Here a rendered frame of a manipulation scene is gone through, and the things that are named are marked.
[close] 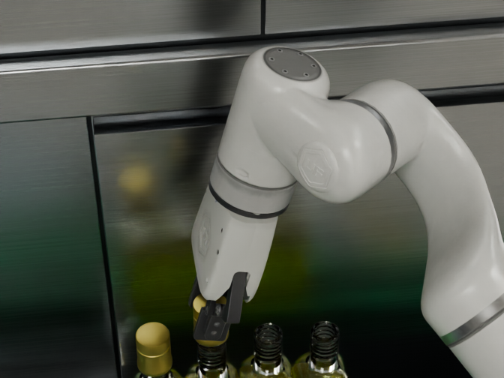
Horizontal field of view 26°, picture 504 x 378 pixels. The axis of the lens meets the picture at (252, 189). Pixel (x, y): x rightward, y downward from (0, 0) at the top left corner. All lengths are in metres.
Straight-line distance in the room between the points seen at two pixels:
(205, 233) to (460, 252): 0.25
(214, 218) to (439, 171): 0.20
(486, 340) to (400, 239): 0.38
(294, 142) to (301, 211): 0.31
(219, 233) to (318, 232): 0.25
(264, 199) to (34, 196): 0.31
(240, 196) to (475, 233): 0.20
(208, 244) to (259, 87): 0.18
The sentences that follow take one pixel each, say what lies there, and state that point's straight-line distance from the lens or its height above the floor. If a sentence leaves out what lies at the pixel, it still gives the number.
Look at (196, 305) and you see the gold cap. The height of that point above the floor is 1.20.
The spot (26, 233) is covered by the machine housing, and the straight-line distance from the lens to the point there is 1.19.
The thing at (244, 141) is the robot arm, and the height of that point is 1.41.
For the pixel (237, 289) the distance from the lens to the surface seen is 0.98.
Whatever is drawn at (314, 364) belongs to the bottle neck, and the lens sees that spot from 1.14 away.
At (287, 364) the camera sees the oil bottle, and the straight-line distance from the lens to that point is 1.15.
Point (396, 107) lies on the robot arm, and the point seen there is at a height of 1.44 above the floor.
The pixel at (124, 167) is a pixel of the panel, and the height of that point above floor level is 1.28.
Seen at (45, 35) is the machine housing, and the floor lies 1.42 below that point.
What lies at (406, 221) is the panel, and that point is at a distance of 1.20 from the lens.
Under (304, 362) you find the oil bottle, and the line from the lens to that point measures 1.16.
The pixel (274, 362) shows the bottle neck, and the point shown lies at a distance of 1.13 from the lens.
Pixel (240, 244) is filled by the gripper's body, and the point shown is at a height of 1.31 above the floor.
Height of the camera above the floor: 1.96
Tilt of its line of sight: 40 degrees down
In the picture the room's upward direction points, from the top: straight up
